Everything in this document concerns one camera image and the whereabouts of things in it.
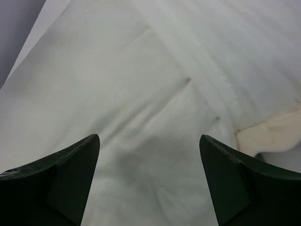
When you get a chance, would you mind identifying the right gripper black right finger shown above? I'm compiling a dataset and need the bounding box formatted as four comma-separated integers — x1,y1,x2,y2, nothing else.
199,135,301,226

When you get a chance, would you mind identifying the grey and cream pillowcase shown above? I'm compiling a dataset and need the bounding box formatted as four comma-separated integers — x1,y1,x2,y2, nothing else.
133,0,301,155

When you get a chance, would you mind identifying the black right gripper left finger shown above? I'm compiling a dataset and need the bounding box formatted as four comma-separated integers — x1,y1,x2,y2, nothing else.
0,134,100,226

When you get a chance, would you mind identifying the white pillow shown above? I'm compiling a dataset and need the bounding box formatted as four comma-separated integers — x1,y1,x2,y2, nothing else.
0,0,232,226

